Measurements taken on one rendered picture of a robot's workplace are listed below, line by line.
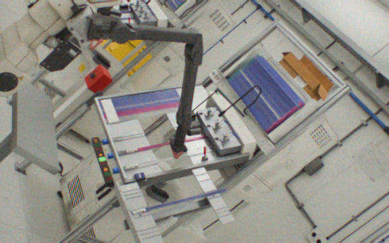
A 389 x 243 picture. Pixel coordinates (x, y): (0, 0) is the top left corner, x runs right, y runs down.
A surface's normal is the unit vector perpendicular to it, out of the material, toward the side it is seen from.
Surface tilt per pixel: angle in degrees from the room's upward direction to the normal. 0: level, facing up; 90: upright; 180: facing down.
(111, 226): 90
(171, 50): 90
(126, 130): 48
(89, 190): 90
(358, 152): 90
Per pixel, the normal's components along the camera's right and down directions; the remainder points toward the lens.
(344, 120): -0.53, -0.44
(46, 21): 0.41, 0.66
